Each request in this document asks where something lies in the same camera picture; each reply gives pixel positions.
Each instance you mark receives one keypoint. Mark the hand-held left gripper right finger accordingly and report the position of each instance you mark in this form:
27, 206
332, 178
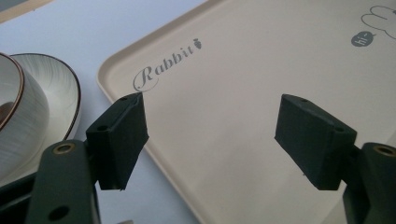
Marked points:
314, 140

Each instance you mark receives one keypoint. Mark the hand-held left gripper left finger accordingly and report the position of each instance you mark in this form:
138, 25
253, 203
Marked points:
116, 140

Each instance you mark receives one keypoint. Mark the white plate with brown rim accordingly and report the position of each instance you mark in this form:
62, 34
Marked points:
60, 90

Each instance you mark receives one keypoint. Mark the beige plastic tray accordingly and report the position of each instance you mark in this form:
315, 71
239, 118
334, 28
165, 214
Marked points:
249, 77

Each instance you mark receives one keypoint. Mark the white bowl with brown rim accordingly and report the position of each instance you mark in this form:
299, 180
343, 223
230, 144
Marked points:
18, 124

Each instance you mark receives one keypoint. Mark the wooden-framed board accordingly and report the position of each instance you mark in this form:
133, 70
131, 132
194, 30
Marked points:
15, 7

